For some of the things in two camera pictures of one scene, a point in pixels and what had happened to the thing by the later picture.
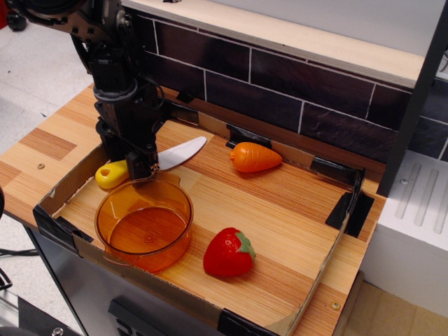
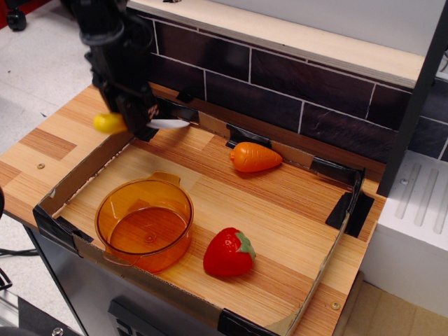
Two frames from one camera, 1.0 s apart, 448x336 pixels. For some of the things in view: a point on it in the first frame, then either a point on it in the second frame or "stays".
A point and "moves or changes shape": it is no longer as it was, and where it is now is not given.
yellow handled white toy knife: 113,174 moves or changes shape
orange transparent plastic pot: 147,226 stays
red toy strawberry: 229,253 stays
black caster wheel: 16,22 stays
